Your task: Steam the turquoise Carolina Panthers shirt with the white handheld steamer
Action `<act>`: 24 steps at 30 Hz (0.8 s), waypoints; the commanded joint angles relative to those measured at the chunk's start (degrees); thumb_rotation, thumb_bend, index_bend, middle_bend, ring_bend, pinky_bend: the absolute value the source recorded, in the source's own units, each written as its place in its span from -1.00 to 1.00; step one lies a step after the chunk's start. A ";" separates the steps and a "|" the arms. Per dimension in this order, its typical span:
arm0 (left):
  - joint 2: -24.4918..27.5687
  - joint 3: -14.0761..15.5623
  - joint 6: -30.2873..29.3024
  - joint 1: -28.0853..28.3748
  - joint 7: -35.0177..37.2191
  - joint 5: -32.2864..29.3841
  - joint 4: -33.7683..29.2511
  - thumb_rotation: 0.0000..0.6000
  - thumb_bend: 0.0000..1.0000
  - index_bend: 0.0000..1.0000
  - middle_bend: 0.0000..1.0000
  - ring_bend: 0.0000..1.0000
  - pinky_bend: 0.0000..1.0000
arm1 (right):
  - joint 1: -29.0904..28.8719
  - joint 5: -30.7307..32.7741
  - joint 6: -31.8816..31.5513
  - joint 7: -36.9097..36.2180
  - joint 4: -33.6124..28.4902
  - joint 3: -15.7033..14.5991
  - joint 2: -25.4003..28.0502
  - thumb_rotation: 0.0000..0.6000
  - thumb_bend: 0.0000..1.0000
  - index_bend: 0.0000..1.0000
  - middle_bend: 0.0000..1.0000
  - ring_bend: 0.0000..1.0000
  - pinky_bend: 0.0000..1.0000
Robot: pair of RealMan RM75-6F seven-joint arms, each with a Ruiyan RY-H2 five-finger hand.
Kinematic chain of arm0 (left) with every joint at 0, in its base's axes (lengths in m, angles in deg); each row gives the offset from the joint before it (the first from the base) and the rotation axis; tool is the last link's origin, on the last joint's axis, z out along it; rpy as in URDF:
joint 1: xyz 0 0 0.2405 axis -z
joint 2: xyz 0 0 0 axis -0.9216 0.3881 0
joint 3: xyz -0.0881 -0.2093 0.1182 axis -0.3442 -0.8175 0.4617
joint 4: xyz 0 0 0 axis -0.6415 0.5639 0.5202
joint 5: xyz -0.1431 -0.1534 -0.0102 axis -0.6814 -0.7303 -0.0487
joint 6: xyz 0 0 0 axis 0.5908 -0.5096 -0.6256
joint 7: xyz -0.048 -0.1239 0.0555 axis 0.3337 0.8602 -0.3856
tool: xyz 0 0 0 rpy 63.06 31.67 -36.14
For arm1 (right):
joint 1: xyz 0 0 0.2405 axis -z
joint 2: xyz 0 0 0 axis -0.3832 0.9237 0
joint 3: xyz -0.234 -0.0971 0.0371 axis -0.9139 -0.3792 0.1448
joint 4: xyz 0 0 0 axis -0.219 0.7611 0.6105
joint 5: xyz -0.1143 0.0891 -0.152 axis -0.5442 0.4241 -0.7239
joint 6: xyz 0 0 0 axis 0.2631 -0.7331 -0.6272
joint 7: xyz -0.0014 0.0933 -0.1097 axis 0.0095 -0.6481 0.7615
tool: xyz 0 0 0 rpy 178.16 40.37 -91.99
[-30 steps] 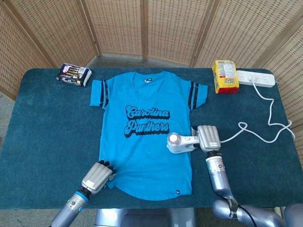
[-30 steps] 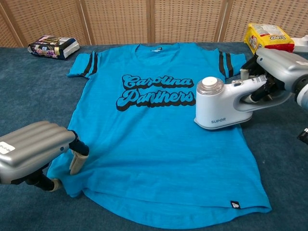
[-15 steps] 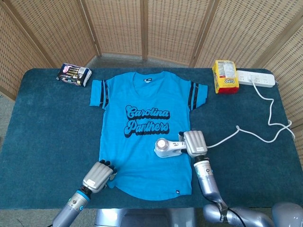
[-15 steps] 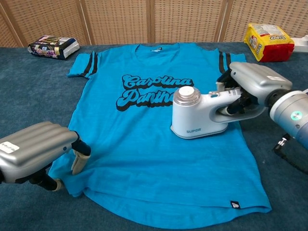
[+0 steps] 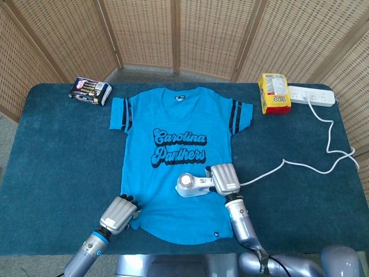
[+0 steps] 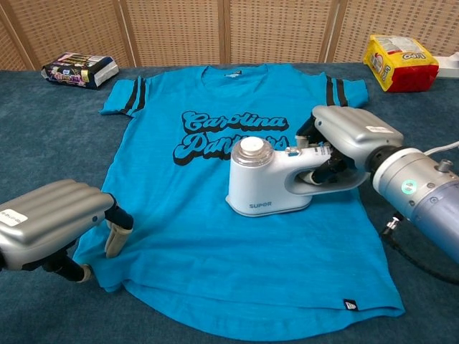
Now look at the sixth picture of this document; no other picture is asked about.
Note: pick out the dark teal table cloth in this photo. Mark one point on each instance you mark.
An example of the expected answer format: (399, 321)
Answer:
(43, 143)

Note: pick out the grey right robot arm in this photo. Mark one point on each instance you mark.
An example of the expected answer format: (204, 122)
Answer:
(423, 186)

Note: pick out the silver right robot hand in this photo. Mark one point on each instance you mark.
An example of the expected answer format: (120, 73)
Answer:
(351, 129)

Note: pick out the blue Carolina Panthers t-shirt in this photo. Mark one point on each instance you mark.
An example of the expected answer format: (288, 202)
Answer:
(186, 251)

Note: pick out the black wrapped snack pack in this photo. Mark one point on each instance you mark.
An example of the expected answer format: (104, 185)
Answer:
(75, 71)

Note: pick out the yellow red snack bag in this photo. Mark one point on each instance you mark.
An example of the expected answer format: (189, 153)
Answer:
(394, 57)

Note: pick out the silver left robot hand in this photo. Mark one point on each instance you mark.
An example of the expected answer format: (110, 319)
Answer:
(46, 215)

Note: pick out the white power strip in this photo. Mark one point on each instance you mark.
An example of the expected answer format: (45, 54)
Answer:
(450, 68)

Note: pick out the white handheld garment steamer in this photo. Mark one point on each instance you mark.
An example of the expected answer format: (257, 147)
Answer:
(258, 182)

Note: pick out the wicker folding screen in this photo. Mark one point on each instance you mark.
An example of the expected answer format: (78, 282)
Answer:
(179, 32)

